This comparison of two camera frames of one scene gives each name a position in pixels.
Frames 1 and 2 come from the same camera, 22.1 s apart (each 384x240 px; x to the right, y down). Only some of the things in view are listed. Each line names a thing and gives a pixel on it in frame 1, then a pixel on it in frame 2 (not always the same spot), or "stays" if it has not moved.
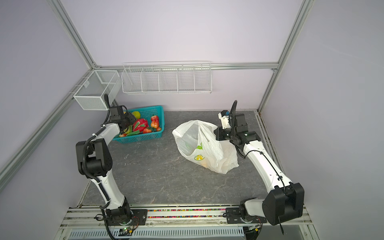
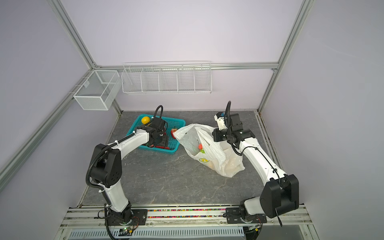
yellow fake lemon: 136,114 -> 145,120
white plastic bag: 197,140 stays
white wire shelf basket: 170,77 stays
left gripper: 131,117 -> 164,142
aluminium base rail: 87,223 stays
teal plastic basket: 146,113 -> 173,124
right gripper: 219,132 stays
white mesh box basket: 91,95 stays
